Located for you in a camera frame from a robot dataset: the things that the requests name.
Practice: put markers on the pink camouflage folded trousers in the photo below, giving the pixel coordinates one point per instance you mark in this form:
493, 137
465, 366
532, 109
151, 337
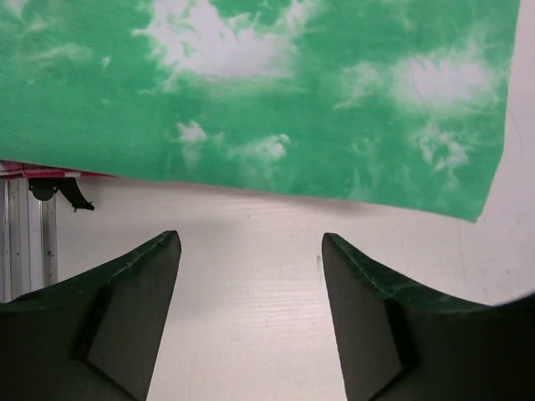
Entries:
14, 170

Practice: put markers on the green tie-dye trousers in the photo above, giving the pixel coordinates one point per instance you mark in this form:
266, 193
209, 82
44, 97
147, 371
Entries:
398, 103

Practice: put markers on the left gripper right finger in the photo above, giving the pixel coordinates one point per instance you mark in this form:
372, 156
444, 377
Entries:
398, 339

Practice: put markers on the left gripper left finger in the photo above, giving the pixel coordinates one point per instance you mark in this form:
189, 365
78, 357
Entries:
95, 336

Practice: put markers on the aluminium frame rail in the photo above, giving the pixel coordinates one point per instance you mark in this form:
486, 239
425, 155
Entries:
28, 241

